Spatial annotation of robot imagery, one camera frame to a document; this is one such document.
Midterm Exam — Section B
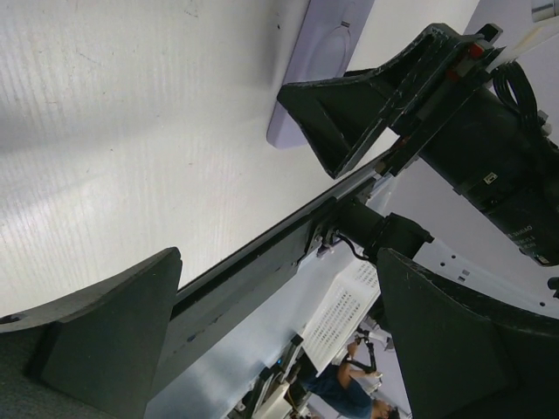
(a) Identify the right white cable duct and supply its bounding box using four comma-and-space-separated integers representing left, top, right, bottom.
302, 260, 380, 374

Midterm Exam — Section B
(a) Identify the person in blue shirt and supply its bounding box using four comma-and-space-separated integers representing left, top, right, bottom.
297, 340, 400, 419

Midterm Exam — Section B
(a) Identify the purple phone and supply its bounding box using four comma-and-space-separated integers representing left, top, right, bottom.
266, 0, 376, 152

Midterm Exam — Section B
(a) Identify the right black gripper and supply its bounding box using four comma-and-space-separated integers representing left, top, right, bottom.
277, 24, 558, 266

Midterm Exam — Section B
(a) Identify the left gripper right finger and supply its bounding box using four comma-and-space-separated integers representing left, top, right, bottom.
376, 249, 558, 418

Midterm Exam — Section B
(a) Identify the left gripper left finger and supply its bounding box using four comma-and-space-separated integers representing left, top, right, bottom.
1, 247, 183, 418

